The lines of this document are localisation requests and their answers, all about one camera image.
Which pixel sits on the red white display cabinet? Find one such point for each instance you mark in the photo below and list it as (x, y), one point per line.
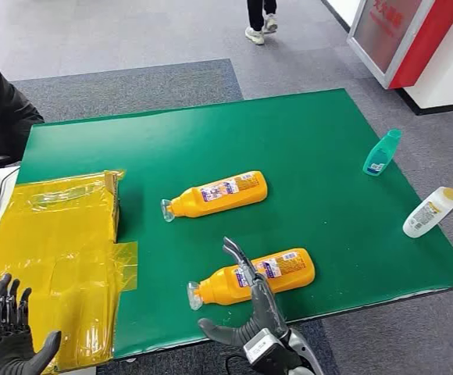
(426, 46)

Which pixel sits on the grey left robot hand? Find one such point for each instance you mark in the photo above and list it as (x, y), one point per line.
(11, 352)

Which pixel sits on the yellow plastic wrapped box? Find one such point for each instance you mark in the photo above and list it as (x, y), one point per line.
(54, 243)

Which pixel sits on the walking person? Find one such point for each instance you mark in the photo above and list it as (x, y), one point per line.
(256, 15)

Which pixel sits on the orange bottle with clear cap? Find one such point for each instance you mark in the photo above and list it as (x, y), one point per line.
(218, 199)
(289, 271)

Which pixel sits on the teal plastic bottle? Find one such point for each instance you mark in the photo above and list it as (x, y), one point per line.
(380, 154)

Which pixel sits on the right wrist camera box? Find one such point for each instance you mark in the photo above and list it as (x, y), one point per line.
(263, 352)

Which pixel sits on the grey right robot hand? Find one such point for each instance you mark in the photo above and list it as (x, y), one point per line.
(263, 308)

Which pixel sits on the green table mat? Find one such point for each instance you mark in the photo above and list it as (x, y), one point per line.
(320, 171)

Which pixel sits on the seated person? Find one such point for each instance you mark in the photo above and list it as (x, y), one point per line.
(0, 119)

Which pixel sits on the white bottle with yellow cap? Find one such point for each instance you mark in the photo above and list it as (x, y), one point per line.
(429, 213)

